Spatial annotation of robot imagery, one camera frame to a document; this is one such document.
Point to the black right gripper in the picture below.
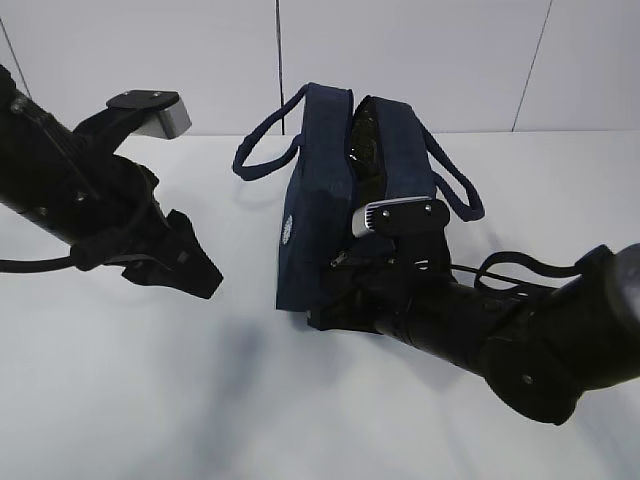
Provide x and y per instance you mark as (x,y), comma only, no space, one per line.
(359,293)

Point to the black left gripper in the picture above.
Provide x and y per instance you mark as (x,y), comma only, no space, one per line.
(120,195)

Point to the dark navy lunch bag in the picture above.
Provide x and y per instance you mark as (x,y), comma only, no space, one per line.
(344,154)

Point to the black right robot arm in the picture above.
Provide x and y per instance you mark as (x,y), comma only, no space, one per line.
(539,349)

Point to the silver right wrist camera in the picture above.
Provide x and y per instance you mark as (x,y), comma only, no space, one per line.
(415,226)

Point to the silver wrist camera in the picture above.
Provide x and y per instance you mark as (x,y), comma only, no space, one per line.
(163,113)
(415,226)

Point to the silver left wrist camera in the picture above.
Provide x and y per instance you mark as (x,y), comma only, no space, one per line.
(163,113)

